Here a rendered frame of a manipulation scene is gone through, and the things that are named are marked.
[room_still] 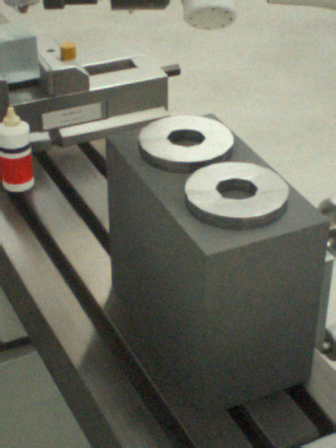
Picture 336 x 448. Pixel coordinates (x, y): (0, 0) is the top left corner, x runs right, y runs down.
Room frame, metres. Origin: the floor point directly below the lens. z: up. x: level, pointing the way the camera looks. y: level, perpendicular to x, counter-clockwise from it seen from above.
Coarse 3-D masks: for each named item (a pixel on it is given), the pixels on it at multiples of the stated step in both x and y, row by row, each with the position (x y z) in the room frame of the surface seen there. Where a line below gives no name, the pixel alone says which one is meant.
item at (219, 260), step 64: (192, 128) 0.78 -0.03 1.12; (128, 192) 0.74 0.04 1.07; (192, 192) 0.67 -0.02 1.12; (256, 192) 0.67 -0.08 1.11; (128, 256) 0.74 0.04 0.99; (192, 256) 0.61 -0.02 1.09; (256, 256) 0.61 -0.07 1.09; (320, 256) 0.64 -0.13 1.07; (192, 320) 0.61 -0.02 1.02; (256, 320) 0.62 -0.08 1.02; (192, 384) 0.61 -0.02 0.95; (256, 384) 0.62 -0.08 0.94
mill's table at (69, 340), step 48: (96, 144) 1.11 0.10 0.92; (0, 192) 0.98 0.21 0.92; (48, 192) 0.98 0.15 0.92; (96, 192) 0.98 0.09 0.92; (0, 240) 0.88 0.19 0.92; (48, 240) 0.91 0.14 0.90; (96, 240) 0.88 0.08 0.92; (48, 288) 0.79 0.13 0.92; (96, 288) 0.79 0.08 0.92; (48, 336) 0.73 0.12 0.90; (96, 336) 0.71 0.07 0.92; (144, 336) 0.71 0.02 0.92; (96, 384) 0.64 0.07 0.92; (144, 384) 0.66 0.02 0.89; (96, 432) 0.62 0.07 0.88; (144, 432) 0.58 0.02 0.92; (192, 432) 0.58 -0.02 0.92; (240, 432) 0.58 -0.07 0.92; (288, 432) 0.58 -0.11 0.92
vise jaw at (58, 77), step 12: (48, 36) 1.22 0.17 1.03; (48, 48) 1.18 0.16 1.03; (48, 60) 1.14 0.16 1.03; (60, 60) 1.14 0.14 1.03; (72, 60) 1.15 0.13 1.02; (48, 72) 1.11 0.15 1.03; (60, 72) 1.11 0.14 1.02; (72, 72) 1.12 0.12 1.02; (84, 72) 1.13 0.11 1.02; (48, 84) 1.11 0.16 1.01; (60, 84) 1.11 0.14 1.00; (72, 84) 1.12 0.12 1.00; (84, 84) 1.13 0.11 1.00
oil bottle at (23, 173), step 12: (12, 108) 1.00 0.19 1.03; (12, 120) 1.00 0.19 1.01; (0, 132) 0.99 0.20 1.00; (12, 132) 0.99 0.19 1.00; (24, 132) 0.99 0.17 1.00; (0, 144) 0.99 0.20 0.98; (12, 144) 0.98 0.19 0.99; (24, 144) 0.99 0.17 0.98; (0, 156) 0.99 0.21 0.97; (12, 156) 0.98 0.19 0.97; (24, 156) 0.99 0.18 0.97; (12, 168) 0.98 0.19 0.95; (24, 168) 0.99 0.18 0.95; (12, 180) 0.98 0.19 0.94; (24, 180) 0.99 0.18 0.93
